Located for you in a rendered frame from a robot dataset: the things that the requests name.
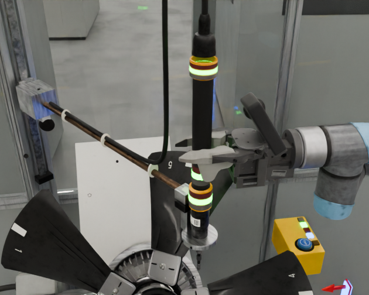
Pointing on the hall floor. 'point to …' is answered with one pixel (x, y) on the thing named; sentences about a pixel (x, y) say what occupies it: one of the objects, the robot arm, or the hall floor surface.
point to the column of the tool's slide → (0, 41)
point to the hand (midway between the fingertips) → (184, 147)
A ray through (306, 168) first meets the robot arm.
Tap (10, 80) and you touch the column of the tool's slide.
